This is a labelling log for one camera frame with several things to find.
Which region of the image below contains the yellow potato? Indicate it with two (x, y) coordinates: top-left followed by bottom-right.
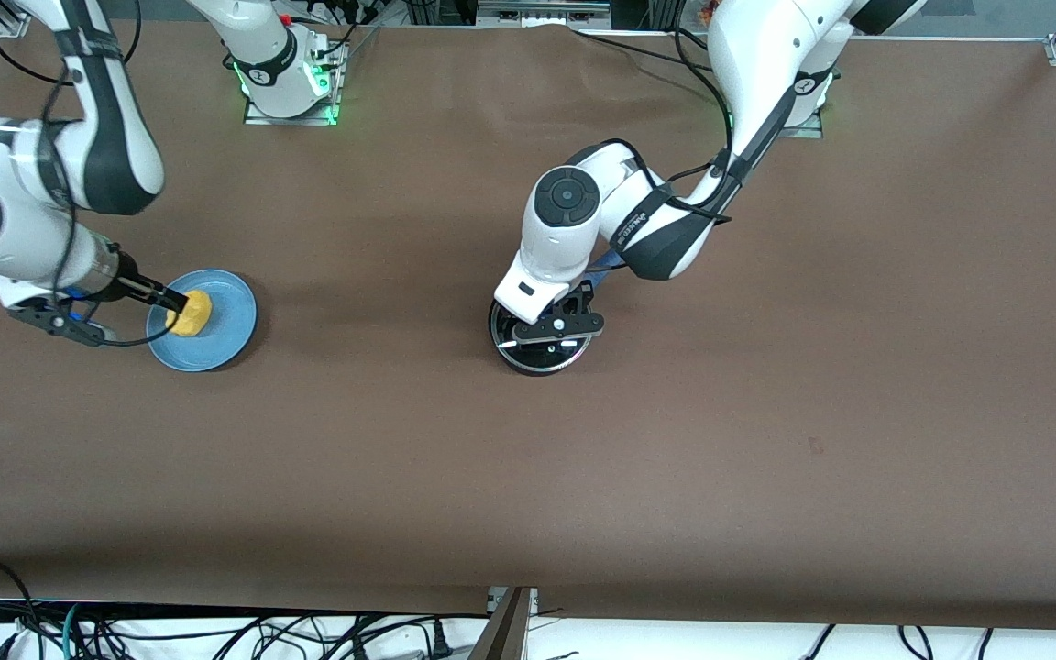
(166, 289), (214, 337)

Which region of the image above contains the glass lid with blue knob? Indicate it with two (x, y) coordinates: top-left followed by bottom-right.
(489, 295), (596, 377)

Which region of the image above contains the blue round plate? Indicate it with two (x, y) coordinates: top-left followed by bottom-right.
(146, 269), (259, 372)

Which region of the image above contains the brown table cover sheet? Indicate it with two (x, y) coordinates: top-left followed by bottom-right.
(0, 23), (1056, 617)

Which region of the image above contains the dark diagonal beam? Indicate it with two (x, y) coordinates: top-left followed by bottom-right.
(467, 587), (534, 660)

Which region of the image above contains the dark pot with blue handle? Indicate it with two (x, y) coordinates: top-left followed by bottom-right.
(489, 249), (626, 377)

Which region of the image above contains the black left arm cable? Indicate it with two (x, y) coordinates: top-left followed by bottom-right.
(661, 26), (845, 226)

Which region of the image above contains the black cable on table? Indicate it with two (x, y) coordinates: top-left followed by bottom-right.
(569, 27), (717, 74)

